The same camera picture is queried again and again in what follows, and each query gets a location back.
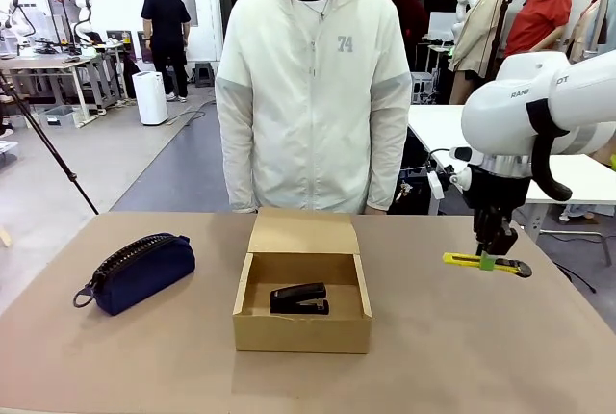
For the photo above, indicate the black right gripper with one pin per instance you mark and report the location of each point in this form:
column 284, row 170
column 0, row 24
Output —
column 495, row 190

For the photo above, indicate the yellow utility knife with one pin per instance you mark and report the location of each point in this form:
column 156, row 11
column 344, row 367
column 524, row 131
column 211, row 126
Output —
column 462, row 259

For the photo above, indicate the black stapler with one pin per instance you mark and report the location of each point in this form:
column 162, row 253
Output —
column 298, row 296

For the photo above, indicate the navy zipper pencil pouch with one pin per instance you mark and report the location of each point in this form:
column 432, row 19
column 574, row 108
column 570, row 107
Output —
column 144, row 274

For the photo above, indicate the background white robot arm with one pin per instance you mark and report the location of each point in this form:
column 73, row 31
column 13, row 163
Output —
column 82, row 14

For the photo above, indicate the brown cardboard box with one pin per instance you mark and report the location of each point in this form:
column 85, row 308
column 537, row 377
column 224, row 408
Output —
column 303, row 334

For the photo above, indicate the white table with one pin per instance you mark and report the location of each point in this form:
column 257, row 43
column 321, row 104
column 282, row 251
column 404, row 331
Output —
column 433, row 130

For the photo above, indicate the gray metal rack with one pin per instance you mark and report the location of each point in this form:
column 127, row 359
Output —
column 421, row 87

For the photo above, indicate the mannequin in beige coat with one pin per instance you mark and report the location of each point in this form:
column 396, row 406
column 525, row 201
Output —
column 476, row 33

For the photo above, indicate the small white background robot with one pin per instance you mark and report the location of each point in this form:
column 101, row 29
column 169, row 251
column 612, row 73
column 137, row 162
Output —
column 463, row 14

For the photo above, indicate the person in white jacket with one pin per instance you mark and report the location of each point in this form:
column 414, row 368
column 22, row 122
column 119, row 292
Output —
column 308, row 96

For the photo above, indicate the mannequin in dark red top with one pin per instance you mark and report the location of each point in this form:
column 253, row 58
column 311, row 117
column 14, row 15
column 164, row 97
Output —
column 409, row 5

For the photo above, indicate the dark plastic stool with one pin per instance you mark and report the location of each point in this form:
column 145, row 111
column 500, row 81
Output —
column 203, row 74

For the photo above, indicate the white air purifier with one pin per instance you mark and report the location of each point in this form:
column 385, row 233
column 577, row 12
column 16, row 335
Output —
column 150, row 98

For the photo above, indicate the person in black shirt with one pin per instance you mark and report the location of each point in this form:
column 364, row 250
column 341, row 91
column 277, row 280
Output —
column 166, row 24

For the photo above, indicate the black tripod leg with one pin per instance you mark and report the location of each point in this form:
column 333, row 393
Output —
column 53, row 154

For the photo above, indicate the clear plastic storage bin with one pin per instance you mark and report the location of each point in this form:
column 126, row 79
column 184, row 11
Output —
column 58, row 116

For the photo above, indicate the background work desk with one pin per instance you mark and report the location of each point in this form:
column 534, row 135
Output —
column 58, row 65

